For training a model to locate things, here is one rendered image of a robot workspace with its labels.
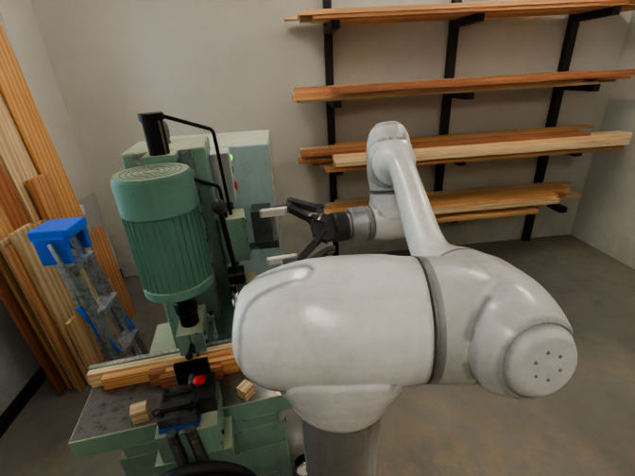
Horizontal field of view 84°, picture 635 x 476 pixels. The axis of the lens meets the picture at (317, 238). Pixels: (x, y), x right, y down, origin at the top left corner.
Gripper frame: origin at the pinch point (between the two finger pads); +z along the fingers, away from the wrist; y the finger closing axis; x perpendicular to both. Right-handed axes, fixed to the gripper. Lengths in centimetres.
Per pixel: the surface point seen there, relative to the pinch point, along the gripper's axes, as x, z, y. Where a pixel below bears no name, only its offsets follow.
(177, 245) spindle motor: 1.1, 20.8, 0.2
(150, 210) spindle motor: 9.4, 24.2, 4.8
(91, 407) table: -36, 52, -25
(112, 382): -37, 48, -19
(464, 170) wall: -165, -200, 139
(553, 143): -110, -240, 115
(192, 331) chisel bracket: -23.5, 23.0, -12.9
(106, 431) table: -31, 46, -32
